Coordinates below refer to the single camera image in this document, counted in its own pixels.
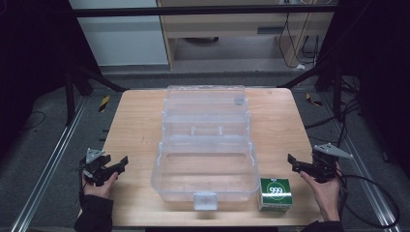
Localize black and yellow tape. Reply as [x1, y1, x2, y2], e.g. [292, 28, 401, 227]
[305, 92, 324, 107]
[98, 94, 111, 113]

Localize black metal crossbar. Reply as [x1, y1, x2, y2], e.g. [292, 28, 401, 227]
[72, 4, 337, 18]

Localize aluminium floor rail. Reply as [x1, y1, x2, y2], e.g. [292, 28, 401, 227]
[9, 96, 89, 232]
[318, 91, 404, 232]

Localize black floor cable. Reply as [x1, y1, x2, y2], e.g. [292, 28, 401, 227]
[18, 110, 46, 132]

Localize black metal stand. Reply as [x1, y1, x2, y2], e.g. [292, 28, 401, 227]
[64, 57, 130, 127]
[278, 57, 347, 123]

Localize white cabinet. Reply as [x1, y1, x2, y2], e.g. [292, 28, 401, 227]
[68, 0, 169, 68]

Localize black hanging cables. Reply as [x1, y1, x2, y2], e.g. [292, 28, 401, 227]
[278, 12, 323, 70]

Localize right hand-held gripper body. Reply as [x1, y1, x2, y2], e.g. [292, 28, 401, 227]
[309, 142, 354, 184]

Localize green and white box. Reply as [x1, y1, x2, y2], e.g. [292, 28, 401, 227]
[257, 177, 294, 213]

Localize clear plastic storage box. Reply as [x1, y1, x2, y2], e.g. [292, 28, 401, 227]
[150, 84, 261, 212]

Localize person's left hand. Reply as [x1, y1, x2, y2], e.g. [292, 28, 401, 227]
[81, 171, 119, 199]

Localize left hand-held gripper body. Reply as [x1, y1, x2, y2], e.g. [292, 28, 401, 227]
[78, 147, 114, 188]

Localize black floor cables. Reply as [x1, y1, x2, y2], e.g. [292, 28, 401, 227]
[304, 75, 368, 144]

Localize wooden desk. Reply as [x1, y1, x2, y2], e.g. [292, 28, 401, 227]
[157, 0, 339, 72]

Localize person's right hand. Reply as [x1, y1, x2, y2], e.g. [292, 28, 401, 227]
[299, 161, 343, 222]

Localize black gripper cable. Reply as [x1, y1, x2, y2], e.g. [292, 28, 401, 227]
[335, 167, 401, 229]

